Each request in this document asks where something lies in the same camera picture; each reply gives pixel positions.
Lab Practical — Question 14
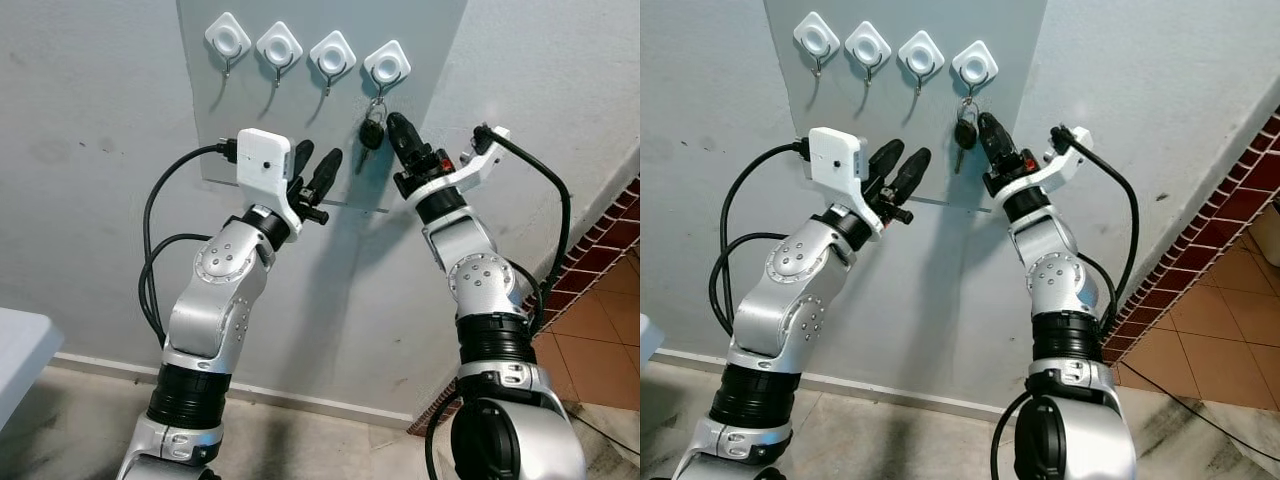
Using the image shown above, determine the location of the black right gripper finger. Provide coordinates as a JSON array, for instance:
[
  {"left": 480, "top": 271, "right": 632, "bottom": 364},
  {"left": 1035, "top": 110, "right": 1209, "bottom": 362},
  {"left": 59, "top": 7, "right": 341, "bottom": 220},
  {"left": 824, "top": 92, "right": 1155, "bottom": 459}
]
[
  {"left": 976, "top": 113, "right": 1006, "bottom": 171},
  {"left": 397, "top": 113, "right": 433, "bottom": 163},
  {"left": 985, "top": 113, "right": 1021, "bottom": 163},
  {"left": 388, "top": 113, "right": 419, "bottom": 171}
]

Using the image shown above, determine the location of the black-headed key with ring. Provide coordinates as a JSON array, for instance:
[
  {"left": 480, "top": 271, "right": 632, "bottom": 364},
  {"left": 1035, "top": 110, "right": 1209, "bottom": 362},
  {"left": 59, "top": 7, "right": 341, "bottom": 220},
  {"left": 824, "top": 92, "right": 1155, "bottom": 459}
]
[
  {"left": 357, "top": 95, "right": 389, "bottom": 176},
  {"left": 953, "top": 96, "right": 982, "bottom": 177}
]

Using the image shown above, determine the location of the red brick tile skirting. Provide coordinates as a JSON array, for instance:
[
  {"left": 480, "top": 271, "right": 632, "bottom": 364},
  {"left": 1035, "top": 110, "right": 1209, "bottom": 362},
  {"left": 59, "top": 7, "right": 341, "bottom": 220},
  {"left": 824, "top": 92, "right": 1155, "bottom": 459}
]
[
  {"left": 408, "top": 178, "right": 641, "bottom": 437},
  {"left": 1100, "top": 105, "right": 1280, "bottom": 367}
]

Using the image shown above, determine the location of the white table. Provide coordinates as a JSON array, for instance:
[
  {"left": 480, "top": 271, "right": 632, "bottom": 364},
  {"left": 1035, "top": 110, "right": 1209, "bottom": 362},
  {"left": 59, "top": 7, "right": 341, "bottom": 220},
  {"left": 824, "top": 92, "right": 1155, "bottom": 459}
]
[
  {"left": 0, "top": 308, "right": 67, "bottom": 431},
  {"left": 640, "top": 313, "right": 667, "bottom": 367}
]

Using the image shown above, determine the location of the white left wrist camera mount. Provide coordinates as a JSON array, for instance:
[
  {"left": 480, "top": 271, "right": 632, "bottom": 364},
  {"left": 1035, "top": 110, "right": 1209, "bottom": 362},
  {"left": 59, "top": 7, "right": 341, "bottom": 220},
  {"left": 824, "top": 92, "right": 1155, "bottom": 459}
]
[
  {"left": 236, "top": 128, "right": 303, "bottom": 237},
  {"left": 807, "top": 127, "right": 871, "bottom": 238}
]

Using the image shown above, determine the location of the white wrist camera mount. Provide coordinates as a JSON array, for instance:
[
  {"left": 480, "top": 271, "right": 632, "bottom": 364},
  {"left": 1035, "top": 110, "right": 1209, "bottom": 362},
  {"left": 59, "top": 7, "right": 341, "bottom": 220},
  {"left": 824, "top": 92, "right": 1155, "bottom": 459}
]
[
  {"left": 990, "top": 125, "right": 1095, "bottom": 198},
  {"left": 404, "top": 125, "right": 513, "bottom": 201},
  {"left": 807, "top": 127, "right": 871, "bottom": 238},
  {"left": 236, "top": 128, "right": 303, "bottom": 237}
]

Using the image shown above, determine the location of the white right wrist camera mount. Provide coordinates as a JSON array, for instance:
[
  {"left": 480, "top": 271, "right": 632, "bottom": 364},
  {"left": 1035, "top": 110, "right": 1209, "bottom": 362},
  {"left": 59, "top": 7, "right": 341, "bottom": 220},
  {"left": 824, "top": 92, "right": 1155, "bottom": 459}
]
[
  {"left": 404, "top": 125, "right": 513, "bottom": 201},
  {"left": 990, "top": 125, "right": 1095, "bottom": 198}
]

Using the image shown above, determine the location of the white adhesive wall hook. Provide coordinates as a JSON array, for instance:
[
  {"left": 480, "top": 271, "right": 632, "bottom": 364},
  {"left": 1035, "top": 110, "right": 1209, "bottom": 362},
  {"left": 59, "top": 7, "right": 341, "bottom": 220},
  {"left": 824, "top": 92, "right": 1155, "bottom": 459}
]
[
  {"left": 205, "top": 12, "right": 252, "bottom": 77},
  {"left": 793, "top": 12, "right": 841, "bottom": 77},
  {"left": 256, "top": 21, "right": 303, "bottom": 89},
  {"left": 845, "top": 21, "right": 892, "bottom": 87},
  {"left": 950, "top": 40, "right": 999, "bottom": 101},
  {"left": 309, "top": 30, "right": 357, "bottom": 97},
  {"left": 897, "top": 30, "right": 945, "bottom": 97},
  {"left": 362, "top": 40, "right": 412, "bottom": 101}
]

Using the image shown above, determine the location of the grey wall board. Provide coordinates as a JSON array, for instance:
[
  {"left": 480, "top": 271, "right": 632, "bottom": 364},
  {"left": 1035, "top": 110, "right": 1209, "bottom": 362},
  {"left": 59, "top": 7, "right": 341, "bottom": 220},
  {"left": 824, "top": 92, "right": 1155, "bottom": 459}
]
[
  {"left": 177, "top": 0, "right": 469, "bottom": 214},
  {"left": 764, "top": 0, "right": 1049, "bottom": 214}
]

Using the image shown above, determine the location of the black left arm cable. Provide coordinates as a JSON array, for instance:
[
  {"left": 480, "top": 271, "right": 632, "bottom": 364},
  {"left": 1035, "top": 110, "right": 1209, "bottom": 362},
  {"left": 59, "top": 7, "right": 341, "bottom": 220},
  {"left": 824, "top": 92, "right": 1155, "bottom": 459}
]
[
  {"left": 707, "top": 139, "right": 812, "bottom": 337},
  {"left": 140, "top": 140, "right": 241, "bottom": 347}
]

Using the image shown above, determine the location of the thin black floor cable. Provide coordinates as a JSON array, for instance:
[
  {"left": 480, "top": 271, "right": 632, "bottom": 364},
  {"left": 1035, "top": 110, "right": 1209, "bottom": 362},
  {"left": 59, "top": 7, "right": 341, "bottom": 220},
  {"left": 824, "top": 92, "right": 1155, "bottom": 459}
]
[
  {"left": 568, "top": 405, "right": 641, "bottom": 459},
  {"left": 1113, "top": 358, "right": 1280, "bottom": 437}
]

